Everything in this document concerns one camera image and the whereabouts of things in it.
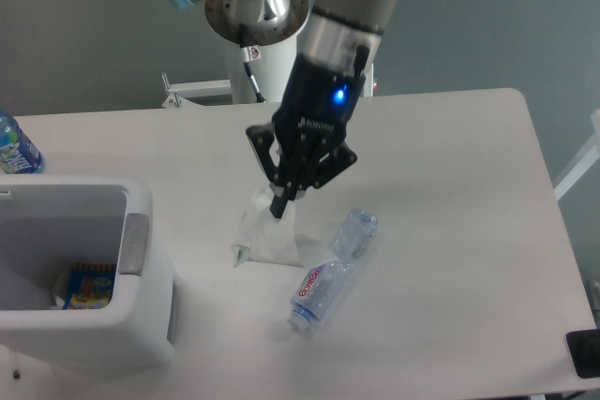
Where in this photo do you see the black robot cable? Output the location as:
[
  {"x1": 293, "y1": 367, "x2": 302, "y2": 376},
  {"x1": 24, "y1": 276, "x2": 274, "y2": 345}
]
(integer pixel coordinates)
[{"x1": 237, "y1": 22, "x2": 268, "y2": 105}]

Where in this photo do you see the clear plastic bag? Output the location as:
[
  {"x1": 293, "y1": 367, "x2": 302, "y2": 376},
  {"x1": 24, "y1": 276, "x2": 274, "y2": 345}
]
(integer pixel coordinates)
[{"x1": 231, "y1": 187, "x2": 338, "y2": 269}]

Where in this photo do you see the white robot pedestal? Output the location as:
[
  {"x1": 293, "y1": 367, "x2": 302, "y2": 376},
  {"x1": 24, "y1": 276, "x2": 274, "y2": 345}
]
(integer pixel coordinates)
[{"x1": 161, "y1": 19, "x2": 308, "y2": 109}]

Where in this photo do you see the crushed clear plastic bottle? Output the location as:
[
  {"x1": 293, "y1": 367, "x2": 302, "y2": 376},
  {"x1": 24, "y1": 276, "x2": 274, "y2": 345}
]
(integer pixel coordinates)
[{"x1": 288, "y1": 209, "x2": 378, "y2": 333}]

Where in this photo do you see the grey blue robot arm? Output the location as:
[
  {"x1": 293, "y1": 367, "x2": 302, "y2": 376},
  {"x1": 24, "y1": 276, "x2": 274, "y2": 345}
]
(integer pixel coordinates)
[{"x1": 172, "y1": 0, "x2": 397, "y2": 218}]

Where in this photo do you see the white trash can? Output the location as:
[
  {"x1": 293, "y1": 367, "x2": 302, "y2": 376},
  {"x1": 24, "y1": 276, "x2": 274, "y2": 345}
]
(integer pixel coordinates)
[{"x1": 1, "y1": 175, "x2": 176, "y2": 369}]

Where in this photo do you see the white pedestal foot bracket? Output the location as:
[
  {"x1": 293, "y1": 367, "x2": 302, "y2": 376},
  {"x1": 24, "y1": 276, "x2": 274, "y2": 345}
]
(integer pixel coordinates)
[{"x1": 361, "y1": 64, "x2": 378, "y2": 97}]

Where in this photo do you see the blue labelled water bottle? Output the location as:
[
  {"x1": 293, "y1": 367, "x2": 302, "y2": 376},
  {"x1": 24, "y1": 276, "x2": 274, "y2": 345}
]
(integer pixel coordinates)
[{"x1": 1, "y1": 111, "x2": 45, "y2": 174}]

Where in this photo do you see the black device at table edge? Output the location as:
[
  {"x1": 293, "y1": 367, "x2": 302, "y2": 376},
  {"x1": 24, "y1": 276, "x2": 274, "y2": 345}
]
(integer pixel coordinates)
[{"x1": 566, "y1": 329, "x2": 600, "y2": 379}]

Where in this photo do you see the colourful snack wrapper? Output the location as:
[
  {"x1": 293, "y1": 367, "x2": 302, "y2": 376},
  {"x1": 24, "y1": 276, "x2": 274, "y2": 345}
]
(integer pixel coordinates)
[{"x1": 62, "y1": 263, "x2": 116, "y2": 310}]

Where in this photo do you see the white frame at right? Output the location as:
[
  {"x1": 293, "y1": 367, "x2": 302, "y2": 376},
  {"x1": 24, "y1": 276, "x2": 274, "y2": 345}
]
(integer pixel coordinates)
[{"x1": 553, "y1": 110, "x2": 599, "y2": 200}]

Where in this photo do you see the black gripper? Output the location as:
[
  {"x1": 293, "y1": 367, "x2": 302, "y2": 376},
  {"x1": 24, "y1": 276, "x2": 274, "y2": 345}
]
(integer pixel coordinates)
[{"x1": 246, "y1": 51, "x2": 367, "y2": 218}]

